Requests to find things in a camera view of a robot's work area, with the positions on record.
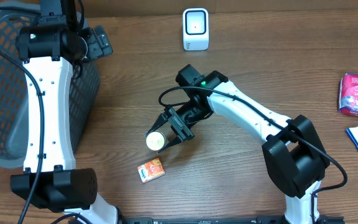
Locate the grey plastic shopping basket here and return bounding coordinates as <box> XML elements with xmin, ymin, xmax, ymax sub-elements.
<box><xmin>0</xmin><ymin>11</ymin><xmax>99</xmax><ymax>169</ymax></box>

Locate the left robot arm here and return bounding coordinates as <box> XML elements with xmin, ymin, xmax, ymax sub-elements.
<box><xmin>11</xmin><ymin>1</ymin><xmax>123</xmax><ymax>223</ymax></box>

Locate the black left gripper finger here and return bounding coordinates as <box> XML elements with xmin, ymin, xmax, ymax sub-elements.
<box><xmin>94</xmin><ymin>26</ymin><xmax>113</xmax><ymax>56</ymax></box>
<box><xmin>80</xmin><ymin>27</ymin><xmax>103</xmax><ymax>61</ymax></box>

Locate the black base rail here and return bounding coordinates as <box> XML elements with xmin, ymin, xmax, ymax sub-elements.
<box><xmin>122</xmin><ymin>216</ymin><xmax>345</xmax><ymax>224</ymax></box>

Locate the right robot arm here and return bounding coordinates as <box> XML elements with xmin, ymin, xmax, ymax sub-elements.
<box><xmin>145</xmin><ymin>65</ymin><xmax>330</xmax><ymax>223</ymax></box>

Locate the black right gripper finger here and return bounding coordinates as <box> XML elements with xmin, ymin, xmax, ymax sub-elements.
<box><xmin>144</xmin><ymin>113</ymin><xmax>168</xmax><ymax>137</ymax></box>
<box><xmin>157</xmin><ymin>136</ymin><xmax>183</xmax><ymax>153</ymax></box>

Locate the white barcode scanner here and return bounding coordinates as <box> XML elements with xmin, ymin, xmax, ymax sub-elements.
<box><xmin>182</xmin><ymin>7</ymin><xmax>209</xmax><ymax>51</ymax></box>

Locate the small orange box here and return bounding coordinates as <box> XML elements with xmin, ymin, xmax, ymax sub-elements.
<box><xmin>137</xmin><ymin>158</ymin><xmax>165</xmax><ymax>183</ymax></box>

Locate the white bamboo print tube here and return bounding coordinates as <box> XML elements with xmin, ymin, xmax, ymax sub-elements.
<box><xmin>145</xmin><ymin>131</ymin><xmax>166</xmax><ymax>151</ymax></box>

